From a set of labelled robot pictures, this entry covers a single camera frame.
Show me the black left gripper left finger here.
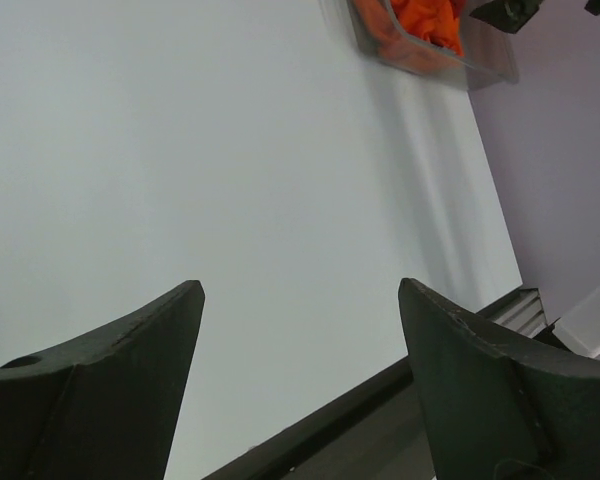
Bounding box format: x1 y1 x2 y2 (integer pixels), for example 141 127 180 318
0 280 204 479

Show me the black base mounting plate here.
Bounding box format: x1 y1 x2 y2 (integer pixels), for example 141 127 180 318
199 294 526 480

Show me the clear plastic bin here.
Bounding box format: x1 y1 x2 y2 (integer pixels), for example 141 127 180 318
318 1 519 91

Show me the aluminium frame rail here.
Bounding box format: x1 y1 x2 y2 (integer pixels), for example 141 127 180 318
492 289 549 338

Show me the orange t-shirt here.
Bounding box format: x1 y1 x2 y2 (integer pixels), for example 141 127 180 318
354 0 465 73

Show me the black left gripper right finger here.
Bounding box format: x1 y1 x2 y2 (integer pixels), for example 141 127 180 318
398 278 600 479

